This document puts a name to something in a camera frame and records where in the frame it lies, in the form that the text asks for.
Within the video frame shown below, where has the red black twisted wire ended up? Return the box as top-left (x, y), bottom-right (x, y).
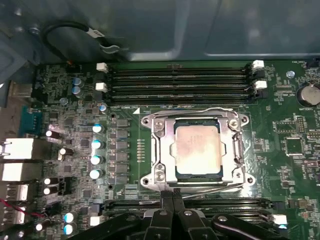
top-left (0, 198), bottom-right (48, 219)

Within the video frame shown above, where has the thin metal locking lever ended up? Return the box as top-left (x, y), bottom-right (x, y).
top-left (149, 106), bottom-right (245, 121)
top-left (159, 183), bottom-right (247, 201)

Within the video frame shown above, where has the round silver coin battery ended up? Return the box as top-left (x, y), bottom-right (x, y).
top-left (296, 82), bottom-right (320, 107)

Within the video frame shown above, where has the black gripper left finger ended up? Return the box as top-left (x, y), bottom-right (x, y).
top-left (92, 191), bottom-right (174, 240)

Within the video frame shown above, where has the green motherboard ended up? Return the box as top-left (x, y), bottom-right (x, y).
top-left (0, 59), bottom-right (320, 240)

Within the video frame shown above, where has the black open PC case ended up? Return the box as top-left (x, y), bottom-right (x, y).
top-left (0, 0), bottom-right (320, 141)

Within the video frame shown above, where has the silver square CPU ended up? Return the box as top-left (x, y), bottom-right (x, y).
top-left (174, 119), bottom-right (224, 180)

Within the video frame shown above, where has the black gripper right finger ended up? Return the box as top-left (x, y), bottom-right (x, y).
top-left (173, 189), bottom-right (283, 240)

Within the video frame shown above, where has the CPU socket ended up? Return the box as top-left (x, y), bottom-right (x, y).
top-left (139, 106), bottom-right (257, 195)

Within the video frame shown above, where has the black looped cable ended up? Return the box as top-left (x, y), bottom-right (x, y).
top-left (42, 21), bottom-right (107, 63)

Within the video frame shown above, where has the metal socket cover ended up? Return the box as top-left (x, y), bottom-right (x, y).
top-left (163, 116), bottom-right (235, 187)

